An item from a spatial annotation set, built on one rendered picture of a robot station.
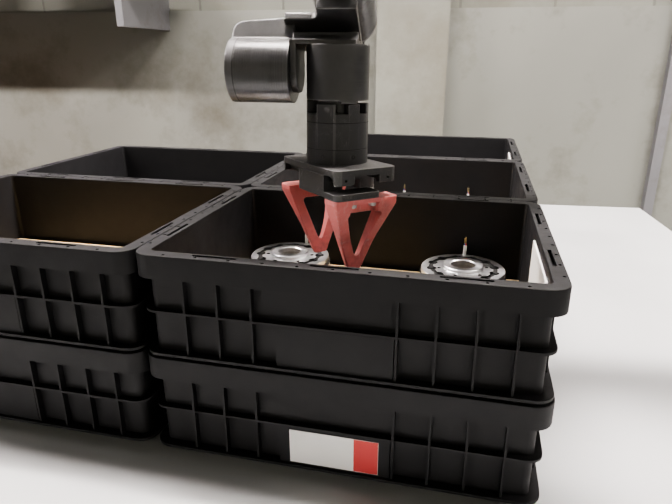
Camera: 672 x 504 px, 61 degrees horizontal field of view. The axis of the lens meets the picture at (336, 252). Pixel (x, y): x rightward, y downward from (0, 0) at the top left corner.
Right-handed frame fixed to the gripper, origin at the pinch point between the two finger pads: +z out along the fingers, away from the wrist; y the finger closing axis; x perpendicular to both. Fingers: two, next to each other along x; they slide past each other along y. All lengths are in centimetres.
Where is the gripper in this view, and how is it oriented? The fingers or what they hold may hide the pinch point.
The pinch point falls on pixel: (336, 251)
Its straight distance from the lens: 56.7
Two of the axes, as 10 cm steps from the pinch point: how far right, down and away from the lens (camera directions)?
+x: 8.5, -1.6, 5.0
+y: 5.3, 2.7, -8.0
